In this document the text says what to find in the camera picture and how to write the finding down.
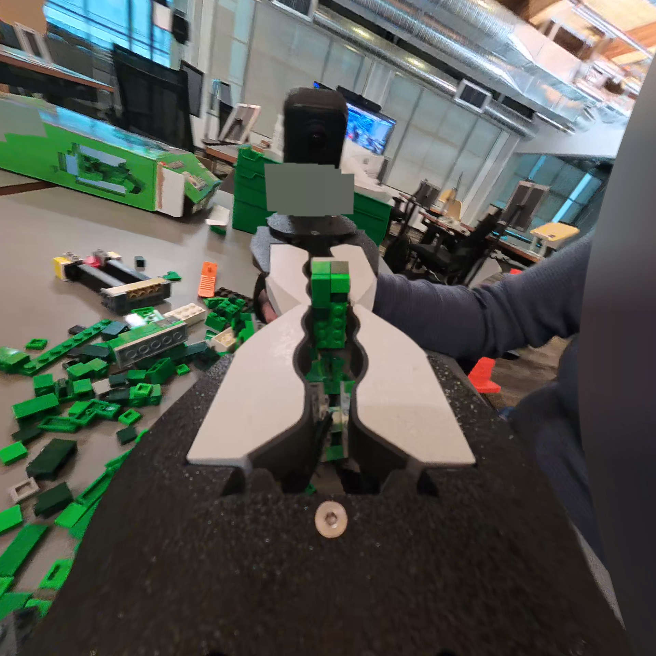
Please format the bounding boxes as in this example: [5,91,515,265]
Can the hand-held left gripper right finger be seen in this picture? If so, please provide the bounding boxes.
[348,305,477,469]

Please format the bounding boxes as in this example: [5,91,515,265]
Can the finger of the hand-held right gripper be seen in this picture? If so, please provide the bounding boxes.
[329,243,379,314]
[268,243,314,325]

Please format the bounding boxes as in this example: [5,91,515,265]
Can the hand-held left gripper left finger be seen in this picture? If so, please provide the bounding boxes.
[186,303,313,468]

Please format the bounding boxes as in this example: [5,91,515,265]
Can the green striped brick model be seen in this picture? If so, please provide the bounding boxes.
[305,259,355,463]

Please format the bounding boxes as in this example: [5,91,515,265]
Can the person's right forearm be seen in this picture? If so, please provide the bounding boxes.
[373,233,594,360]

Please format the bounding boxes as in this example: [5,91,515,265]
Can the grey desk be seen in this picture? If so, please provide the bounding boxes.
[0,169,621,656]

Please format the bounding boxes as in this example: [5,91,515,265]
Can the black studded plate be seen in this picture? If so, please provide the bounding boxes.
[214,287,255,310]

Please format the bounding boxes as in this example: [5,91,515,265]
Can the white plastic bags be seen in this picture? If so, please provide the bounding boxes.
[339,142,391,191]

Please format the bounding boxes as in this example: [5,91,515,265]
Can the tablet on stand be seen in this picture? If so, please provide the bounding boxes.
[219,103,261,146]

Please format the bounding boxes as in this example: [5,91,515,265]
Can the stack of green bins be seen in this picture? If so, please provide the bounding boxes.
[231,145,394,248]

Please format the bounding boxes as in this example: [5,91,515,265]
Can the white brick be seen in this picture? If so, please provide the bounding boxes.
[163,303,209,328]

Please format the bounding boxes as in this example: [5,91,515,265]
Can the grey technic brick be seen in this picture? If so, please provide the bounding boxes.
[109,322,189,369]

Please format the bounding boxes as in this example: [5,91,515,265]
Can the person's torso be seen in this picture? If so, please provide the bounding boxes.
[510,336,621,570]

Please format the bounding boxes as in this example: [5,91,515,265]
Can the black mesh office chair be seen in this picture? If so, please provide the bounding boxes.
[112,43,196,153]

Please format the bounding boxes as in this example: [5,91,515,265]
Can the pile of loose green bricks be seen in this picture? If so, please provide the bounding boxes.
[0,295,257,623]

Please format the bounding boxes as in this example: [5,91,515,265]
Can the black and yellow brick build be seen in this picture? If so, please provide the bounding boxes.
[52,249,173,315]

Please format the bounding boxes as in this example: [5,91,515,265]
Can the green toy box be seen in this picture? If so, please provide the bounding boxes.
[0,94,222,220]

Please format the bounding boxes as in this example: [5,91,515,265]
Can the long green plate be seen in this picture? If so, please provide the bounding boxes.
[19,319,112,376]

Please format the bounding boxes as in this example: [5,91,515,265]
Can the dark wooden table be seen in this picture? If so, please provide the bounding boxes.
[0,43,117,99]

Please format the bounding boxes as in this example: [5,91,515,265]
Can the wall television screen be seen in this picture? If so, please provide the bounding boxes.
[313,80,398,155]

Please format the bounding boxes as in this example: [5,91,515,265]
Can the silver ventilation duct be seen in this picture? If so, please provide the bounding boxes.
[312,0,633,135]

